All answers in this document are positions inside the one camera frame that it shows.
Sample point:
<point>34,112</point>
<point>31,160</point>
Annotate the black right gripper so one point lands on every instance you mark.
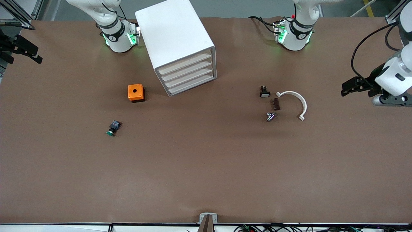
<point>7,44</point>

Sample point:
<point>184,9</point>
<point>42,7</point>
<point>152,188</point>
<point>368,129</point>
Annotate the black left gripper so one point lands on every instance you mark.
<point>373,78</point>

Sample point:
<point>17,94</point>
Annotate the green mushroom push button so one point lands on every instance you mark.
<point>114,125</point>

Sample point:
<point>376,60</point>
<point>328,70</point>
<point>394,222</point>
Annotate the white drawer cabinet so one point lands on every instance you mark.
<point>173,29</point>

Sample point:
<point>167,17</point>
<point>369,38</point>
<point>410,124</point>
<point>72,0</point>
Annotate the brown terminal block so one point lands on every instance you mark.
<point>276,104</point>

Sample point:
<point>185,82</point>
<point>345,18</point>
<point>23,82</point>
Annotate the aluminium frame profile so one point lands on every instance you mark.
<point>16,21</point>
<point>391,19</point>

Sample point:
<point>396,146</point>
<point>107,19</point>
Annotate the white curved plastic bracket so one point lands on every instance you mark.
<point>304,105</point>

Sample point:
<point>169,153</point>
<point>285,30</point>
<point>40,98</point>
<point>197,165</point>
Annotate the small silver knob switch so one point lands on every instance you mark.
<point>270,116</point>

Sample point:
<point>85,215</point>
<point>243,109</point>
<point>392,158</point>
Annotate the black switch with white face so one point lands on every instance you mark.
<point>264,94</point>

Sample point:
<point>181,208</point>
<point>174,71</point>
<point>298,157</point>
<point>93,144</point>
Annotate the orange button enclosure box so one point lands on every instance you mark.
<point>131,95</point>

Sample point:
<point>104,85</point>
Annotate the silver metal bracket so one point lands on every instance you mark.
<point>201,218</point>

